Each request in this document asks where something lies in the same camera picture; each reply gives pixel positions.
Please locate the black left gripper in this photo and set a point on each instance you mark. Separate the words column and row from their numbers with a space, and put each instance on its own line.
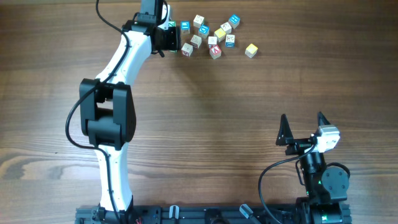
column 175, row 40

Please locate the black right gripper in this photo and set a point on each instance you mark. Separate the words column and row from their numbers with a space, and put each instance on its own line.
column 285, row 137

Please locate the white block red V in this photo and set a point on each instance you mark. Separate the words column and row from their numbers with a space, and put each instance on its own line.
column 187, row 49

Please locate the white block red side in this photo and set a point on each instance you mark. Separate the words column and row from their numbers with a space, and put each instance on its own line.
column 196, row 41

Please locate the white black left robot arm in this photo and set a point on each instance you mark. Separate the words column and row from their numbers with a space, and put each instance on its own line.
column 107, row 111

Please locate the green Z letter block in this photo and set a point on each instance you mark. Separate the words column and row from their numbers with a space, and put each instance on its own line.
column 171, row 24

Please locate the blue L letter block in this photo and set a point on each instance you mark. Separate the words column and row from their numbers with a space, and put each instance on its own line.
column 185, row 27

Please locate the white picture block top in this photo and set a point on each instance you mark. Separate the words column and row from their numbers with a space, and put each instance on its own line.
column 198, row 21

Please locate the blue D letter block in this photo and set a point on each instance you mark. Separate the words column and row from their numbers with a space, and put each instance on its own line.
column 203, row 31

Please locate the small white centre block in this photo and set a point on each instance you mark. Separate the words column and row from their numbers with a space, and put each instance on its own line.
column 212, row 41

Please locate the red A letter block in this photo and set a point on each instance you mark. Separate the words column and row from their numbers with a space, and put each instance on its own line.
column 215, row 51

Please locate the yellow block in cluster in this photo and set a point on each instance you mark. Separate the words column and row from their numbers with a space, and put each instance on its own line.
column 220, row 34

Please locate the white block blue side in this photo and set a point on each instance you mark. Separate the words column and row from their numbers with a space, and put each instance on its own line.
column 226, row 27

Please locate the white block blue bottom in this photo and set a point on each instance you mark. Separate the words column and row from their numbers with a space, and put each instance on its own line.
column 230, row 40

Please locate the blue block far right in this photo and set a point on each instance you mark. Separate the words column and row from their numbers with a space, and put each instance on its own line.
column 234, row 21

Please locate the lone yellow block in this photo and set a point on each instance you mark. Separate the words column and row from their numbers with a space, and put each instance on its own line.
column 251, row 50

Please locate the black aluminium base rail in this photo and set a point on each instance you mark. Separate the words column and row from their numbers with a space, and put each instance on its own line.
column 283, row 213

